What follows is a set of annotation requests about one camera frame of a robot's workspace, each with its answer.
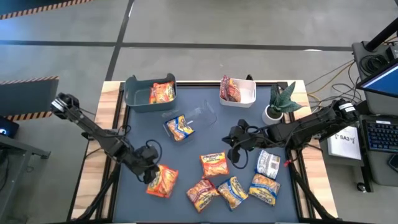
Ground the black backlit keyboard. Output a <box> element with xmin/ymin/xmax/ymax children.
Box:
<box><xmin>360</xmin><ymin>118</ymin><xmax>398</xmax><ymax>154</ymax></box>

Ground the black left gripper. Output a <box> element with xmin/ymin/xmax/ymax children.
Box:
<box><xmin>123</xmin><ymin>144</ymin><xmax>161</xmax><ymax>185</ymax></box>

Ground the black left camera cable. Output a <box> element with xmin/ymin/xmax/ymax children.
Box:
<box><xmin>145</xmin><ymin>139</ymin><xmax>163</xmax><ymax>163</ymax></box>

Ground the grey-blue table mat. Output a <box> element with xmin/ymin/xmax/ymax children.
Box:
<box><xmin>112</xmin><ymin>85</ymin><xmax>300</xmax><ymax>223</ymax></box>

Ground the grey equipment cart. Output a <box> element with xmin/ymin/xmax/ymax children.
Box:
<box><xmin>351</xmin><ymin>40</ymin><xmax>398</xmax><ymax>187</ymax></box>

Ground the black right camera cable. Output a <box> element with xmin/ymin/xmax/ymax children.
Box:
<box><xmin>232</xmin><ymin>148</ymin><xmax>250</xmax><ymax>170</ymax></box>

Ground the black device with blue light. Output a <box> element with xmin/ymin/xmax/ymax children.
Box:
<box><xmin>0</xmin><ymin>116</ymin><xmax>20</xmax><ymax>139</ymax></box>

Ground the coiled black cable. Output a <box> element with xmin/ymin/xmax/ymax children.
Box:
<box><xmin>359</xmin><ymin>53</ymin><xmax>389</xmax><ymax>75</ymax></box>

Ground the teal plastic bin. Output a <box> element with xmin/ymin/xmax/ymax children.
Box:
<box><xmin>123</xmin><ymin>73</ymin><xmax>177</xmax><ymax>113</ymax></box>

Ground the white paper sign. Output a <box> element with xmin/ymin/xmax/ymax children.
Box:
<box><xmin>326</xmin><ymin>124</ymin><xmax>363</xmax><ymax>161</ymax></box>

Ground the hazard-striped dark floor mat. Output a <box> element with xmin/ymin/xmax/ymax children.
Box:
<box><xmin>0</xmin><ymin>75</ymin><xmax>60</xmax><ymax>122</ymax></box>
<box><xmin>0</xmin><ymin>0</ymin><xmax>96</xmax><ymax>20</ymax></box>

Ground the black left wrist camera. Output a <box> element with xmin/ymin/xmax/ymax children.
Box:
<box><xmin>141</xmin><ymin>145</ymin><xmax>160</xmax><ymax>166</ymax></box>

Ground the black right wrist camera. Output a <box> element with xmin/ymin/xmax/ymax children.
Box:
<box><xmin>227</xmin><ymin>148</ymin><xmax>243</xmax><ymax>165</ymax></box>

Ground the green succulent in white pot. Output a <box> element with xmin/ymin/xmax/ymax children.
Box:
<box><xmin>261</xmin><ymin>81</ymin><xmax>307</xmax><ymax>126</ymax></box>

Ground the black floor cable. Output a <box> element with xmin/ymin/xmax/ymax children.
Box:
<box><xmin>310</xmin><ymin>60</ymin><xmax>366</xmax><ymax>111</ymax></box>

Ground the grey metal cart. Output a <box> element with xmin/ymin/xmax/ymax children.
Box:
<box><xmin>0</xmin><ymin>133</ymin><xmax>52</xmax><ymax>224</ymax></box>

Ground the blue soy sauce ramen pack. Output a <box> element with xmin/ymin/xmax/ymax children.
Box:
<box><xmin>216</xmin><ymin>175</ymin><xmax>249</xmax><ymax>211</ymax></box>
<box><xmin>248</xmin><ymin>173</ymin><xmax>282</xmax><ymax>207</ymax></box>
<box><xmin>164</xmin><ymin>114</ymin><xmax>195</xmax><ymax>142</ymax></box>
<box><xmin>255</xmin><ymin>149</ymin><xmax>282</xmax><ymax>181</ymax></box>

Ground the yellow floor cable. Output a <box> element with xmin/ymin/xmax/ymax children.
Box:
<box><xmin>306</xmin><ymin>58</ymin><xmax>357</xmax><ymax>97</ymax></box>

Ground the black aluminium table frame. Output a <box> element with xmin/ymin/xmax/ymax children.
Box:
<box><xmin>70</xmin><ymin>74</ymin><xmax>340</xmax><ymax>224</ymax></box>

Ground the black camera cable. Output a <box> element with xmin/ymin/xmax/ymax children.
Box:
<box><xmin>145</xmin><ymin>139</ymin><xmax>163</xmax><ymax>163</ymax></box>
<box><xmin>232</xmin><ymin>148</ymin><xmax>250</xmax><ymax>170</ymax></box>

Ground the white plastic bin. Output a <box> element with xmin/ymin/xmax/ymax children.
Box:
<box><xmin>219</xmin><ymin>77</ymin><xmax>258</xmax><ymax>108</ymax></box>

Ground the computer monitor blue screen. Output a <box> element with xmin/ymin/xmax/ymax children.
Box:
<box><xmin>356</xmin><ymin>58</ymin><xmax>398</xmax><ymax>99</ymax></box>

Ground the dark computer mouse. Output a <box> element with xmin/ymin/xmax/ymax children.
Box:
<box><xmin>387</xmin><ymin>152</ymin><xmax>398</xmax><ymax>174</ymax></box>

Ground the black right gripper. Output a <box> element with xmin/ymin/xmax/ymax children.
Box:
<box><xmin>222</xmin><ymin>119</ymin><xmax>276</xmax><ymax>150</ymax></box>

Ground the black pole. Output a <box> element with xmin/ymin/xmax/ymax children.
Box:
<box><xmin>364</xmin><ymin>18</ymin><xmax>398</xmax><ymax>53</ymax></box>

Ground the clear plastic bin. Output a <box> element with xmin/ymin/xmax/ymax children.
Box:
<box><xmin>161</xmin><ymin>98</ymin><xmax>218</xmax><ymax>143</ymax></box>

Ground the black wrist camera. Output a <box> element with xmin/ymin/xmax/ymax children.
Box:
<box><xmin>141</xmin><ymin>145</ymin><xmax>160</xmax><ymax>166</ymax></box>
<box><xmin>227</xmin><ymin>148</ymin><xmax>243</xmax><ymax>165</ymax></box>

